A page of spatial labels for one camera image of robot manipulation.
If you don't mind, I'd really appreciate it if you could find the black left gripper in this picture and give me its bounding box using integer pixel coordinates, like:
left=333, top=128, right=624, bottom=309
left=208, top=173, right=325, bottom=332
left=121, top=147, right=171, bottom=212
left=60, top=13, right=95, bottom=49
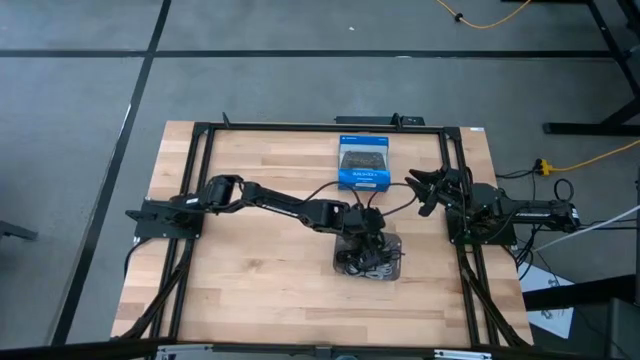
left=348, top=203, right=389, bottom=269

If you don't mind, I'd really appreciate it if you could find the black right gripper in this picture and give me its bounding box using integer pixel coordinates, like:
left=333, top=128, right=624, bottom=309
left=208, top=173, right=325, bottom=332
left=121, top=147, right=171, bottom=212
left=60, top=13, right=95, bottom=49
left=403, top=166, right=472, bottom=218

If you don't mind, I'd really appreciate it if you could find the black USB-C cable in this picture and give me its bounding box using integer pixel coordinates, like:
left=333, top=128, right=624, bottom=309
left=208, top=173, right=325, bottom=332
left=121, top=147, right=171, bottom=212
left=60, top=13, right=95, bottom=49
left=357, top=249, right=386, bottom=271
left=335, top=247, right=362, bottom=276

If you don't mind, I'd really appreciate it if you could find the blue DualShock controller box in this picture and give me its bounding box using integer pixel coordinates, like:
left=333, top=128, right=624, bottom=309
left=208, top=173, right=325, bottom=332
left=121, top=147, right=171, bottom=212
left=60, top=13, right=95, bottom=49
left=337, top=134, right=392, bottom=193

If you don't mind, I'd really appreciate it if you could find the white paper sheet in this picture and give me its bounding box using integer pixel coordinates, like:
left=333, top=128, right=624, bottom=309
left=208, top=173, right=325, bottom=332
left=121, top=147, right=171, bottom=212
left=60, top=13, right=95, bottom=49
left=516, top=261, right=577, bottom=340

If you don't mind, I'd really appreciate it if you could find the black floor bar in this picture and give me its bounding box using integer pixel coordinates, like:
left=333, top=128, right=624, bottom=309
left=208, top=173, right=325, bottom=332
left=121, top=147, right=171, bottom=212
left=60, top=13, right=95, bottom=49
left=521, top=273, right=640, bottom=312

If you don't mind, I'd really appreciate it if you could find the grey box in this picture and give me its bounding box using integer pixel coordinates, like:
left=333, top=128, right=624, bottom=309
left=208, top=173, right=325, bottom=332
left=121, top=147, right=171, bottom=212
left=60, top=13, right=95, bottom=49
left=603, top=296, right=640, bottom=360

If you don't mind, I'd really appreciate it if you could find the dark furniture foot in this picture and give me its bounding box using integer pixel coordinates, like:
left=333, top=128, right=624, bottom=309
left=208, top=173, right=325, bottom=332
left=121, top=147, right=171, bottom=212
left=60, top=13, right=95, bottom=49
left=0, top=219, right=39, bottom=242

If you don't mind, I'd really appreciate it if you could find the clear plastic cable container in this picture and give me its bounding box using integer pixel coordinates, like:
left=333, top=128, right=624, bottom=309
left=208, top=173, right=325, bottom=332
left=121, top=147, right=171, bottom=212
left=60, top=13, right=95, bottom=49
left=332, top=230, right=404, bottom=283

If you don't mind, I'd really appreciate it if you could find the grey USB-C cable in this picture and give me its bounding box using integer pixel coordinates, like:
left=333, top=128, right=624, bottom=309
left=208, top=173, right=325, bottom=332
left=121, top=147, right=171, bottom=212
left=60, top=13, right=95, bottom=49
left=357, top=264, right=397, bottom=280

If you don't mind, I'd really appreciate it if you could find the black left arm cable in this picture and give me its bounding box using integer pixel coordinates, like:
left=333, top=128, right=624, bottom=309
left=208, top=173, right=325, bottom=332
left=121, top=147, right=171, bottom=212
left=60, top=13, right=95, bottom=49
left=298, top=180, right=420, bottom=218

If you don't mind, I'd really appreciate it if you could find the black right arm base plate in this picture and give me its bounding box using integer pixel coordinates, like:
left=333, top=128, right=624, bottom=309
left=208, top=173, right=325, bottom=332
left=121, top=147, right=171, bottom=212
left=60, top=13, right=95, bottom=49
left=445, top=203, right=519, bottom=247

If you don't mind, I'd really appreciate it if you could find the yellow extension cable with plug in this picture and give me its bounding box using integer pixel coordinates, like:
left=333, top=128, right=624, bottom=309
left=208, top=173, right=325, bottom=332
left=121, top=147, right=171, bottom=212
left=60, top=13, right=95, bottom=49
left=535, top=139, right=640, bottom=177

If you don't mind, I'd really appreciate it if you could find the black coiled floor cable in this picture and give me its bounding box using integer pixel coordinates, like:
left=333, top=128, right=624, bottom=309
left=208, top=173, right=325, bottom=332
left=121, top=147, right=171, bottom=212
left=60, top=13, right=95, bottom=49
left=552, top=177, right=576, bottom=202

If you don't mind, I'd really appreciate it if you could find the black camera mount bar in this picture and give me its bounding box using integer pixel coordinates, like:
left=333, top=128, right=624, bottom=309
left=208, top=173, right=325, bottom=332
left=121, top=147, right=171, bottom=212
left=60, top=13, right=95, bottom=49
left=0, top=338, right=640, bottom=360

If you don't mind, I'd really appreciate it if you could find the white cable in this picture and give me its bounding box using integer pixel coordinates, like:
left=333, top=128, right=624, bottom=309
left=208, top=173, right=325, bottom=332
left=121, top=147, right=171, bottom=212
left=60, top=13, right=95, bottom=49
left=530, top=203, right=640, bottom=252

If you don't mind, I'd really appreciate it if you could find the black aluminium table frame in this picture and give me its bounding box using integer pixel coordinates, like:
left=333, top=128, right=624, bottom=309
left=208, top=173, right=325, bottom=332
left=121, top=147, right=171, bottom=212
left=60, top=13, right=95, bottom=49
left=118, top=112, right=532, bottom=351

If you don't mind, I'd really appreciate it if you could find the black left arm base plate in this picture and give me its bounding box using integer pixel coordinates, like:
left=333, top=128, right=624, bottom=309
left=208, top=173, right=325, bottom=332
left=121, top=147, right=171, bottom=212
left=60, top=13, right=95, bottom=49
left=124, top=198, right=207, bottom=241

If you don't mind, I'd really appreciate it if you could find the black neighbouring stand frame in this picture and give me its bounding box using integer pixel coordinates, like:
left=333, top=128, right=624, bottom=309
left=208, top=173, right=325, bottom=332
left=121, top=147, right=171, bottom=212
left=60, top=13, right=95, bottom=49
left=501, top=0, right=640, bottom=137

